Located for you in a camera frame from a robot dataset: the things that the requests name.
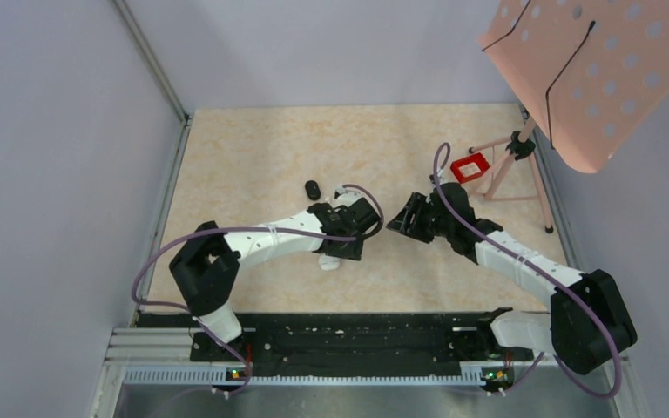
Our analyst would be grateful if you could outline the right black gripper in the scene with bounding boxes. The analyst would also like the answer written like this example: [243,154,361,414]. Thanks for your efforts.
[388,192,454,243]

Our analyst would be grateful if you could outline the black earbud charging case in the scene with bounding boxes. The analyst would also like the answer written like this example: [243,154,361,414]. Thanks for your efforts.
[304,180,321,201]

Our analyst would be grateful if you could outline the white charging case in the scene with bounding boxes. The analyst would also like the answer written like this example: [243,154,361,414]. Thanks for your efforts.
[318,255,341,272]

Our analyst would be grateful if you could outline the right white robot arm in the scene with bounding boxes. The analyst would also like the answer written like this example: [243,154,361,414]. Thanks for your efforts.
[387,183,639,375]

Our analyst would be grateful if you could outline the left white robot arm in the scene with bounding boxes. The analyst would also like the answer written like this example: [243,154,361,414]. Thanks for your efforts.
[169,197,382,360]

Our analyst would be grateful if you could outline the red square box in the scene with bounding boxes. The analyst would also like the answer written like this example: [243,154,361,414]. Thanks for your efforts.
[449,153,490,184]

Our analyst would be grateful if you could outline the pink perforated music stand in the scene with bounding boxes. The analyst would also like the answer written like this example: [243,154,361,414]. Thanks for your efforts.
[478,0,669,174]

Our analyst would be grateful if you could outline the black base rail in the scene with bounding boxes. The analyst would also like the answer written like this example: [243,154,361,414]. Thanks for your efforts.
[109,311,625,399]

